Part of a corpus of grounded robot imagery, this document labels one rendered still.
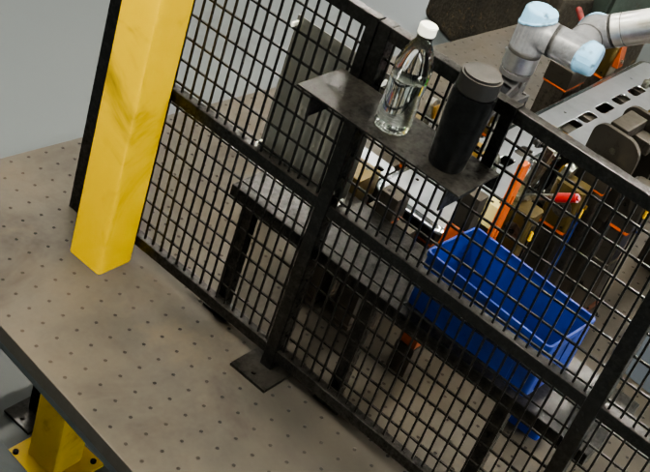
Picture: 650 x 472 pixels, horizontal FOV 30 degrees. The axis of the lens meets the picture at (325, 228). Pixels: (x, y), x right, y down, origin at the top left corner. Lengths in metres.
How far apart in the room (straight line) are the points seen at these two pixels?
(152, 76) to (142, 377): 0.61
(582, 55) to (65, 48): 2.70
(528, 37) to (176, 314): 0.97
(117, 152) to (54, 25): 2.52
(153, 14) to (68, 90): 2.29
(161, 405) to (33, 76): 2.40
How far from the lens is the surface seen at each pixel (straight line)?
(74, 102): 4.58
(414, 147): 2.05
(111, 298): 2.68
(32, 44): 4.87
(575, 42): 2.64
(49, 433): 3.13
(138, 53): 2.42
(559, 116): 3.31
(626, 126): 2.98
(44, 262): 2.73
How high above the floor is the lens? 2.46
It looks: 35 degrees down
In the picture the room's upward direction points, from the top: 20 degrees clockwise
